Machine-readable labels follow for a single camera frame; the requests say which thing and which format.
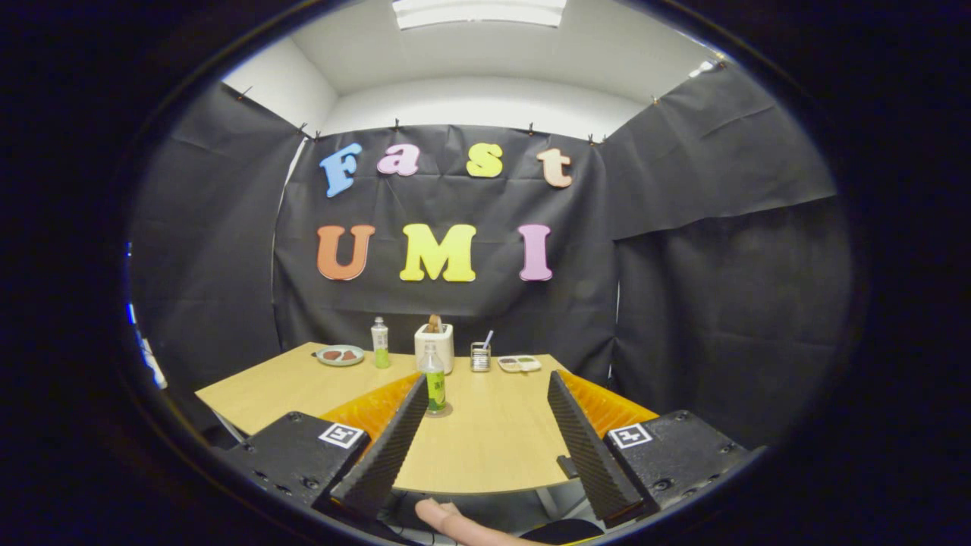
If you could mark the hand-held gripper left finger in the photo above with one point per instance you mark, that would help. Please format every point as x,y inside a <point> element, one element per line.
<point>383,455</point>

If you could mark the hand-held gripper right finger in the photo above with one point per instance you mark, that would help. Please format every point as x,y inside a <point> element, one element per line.
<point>588,455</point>

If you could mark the green label juice bottle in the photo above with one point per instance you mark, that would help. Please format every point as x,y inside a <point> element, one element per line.
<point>435,387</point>

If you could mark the small white label drink bottle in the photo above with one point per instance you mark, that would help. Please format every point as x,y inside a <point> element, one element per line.
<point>380,345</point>

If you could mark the wooden table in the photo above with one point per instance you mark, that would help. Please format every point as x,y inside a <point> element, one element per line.
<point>493,440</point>

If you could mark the pale green plate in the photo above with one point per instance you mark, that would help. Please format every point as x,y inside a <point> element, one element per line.
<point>340,362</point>

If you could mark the white divided dish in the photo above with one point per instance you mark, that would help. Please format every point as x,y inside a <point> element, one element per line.
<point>520,365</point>

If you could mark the white toaster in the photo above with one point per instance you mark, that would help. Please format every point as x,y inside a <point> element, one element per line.
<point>444,345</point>

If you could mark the brown toast slice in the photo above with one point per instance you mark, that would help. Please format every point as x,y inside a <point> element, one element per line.
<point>435,324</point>

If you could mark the black backdrop cloth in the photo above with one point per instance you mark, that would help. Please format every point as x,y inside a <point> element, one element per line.
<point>721,303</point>

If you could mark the ceiling light panel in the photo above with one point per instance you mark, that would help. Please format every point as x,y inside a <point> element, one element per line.
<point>478,11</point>

